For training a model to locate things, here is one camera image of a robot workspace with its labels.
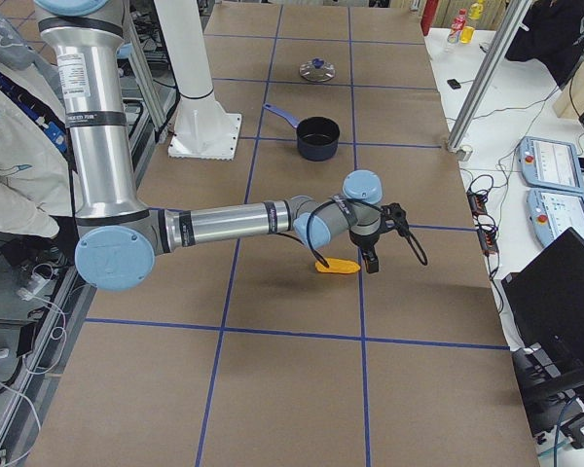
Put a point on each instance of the person in white coat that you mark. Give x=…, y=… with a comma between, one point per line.
x=39, y=185

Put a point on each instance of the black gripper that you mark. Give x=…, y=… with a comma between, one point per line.
x=361, y=242

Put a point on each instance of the glass pot lid blue knob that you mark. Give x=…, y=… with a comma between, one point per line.
x=317, y=70

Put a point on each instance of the blue teach pendant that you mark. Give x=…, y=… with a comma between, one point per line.
x=552, y=212
x=549, y=164

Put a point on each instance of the small black square device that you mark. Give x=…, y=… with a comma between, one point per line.
x=454, y=84

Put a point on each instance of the aluminium frame post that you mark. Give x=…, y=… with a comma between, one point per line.
x=500, y=43

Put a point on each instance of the plastic bottle red label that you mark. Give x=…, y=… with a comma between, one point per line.
x=457, y=26

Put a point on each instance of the dark blue saucepan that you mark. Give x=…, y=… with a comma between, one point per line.
x=317, y=137

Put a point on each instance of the black laptop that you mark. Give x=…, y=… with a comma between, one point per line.
x=547, y=296

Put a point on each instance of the brown paper table cover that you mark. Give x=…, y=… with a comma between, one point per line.
x=241, y=353

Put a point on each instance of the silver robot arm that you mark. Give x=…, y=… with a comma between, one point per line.
x=120, y=235

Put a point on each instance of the upper blue teach pendant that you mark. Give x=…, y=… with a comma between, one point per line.
x=549, y=164

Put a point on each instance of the black monitor stand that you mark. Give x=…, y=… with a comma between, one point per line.
x=552, y=393

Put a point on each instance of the yellow drink bottle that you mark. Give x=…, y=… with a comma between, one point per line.
x=473, y=16

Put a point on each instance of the yellow corn cob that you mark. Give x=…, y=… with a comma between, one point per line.
x=337, y=266

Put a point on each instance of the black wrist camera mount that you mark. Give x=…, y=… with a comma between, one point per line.
x=394, y=219

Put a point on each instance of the lower blue teach pendant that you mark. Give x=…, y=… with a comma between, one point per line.
x=552, y=212

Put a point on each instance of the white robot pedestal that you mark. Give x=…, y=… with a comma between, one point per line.
x=202, y=128

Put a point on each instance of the black power strip orange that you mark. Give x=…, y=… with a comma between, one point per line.
x=485, y=225

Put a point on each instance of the black jacket on table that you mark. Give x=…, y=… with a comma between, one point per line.
x=553, y=35

